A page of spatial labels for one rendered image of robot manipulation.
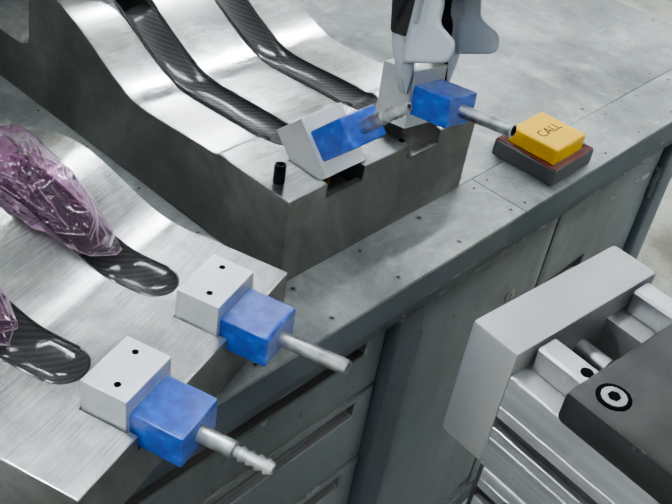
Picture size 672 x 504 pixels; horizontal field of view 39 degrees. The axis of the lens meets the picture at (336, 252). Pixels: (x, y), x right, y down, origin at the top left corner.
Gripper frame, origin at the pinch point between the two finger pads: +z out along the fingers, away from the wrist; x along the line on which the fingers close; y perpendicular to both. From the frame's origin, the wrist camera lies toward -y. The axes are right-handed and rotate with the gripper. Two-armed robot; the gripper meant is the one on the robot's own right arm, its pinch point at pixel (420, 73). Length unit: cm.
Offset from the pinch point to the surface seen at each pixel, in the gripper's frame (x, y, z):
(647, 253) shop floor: 145, -25, 72
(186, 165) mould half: -17.0, -11.6, 9.7
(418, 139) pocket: 3.2, -1.1, 7.4
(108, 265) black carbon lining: -30.2, -4.8, 12.8
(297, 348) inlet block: -25.3, 11.2, 13.9
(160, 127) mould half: -17.3, -15.1, 7.2
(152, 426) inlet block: -38.3, 11.2, 14.7
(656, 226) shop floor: 158, -30, 70
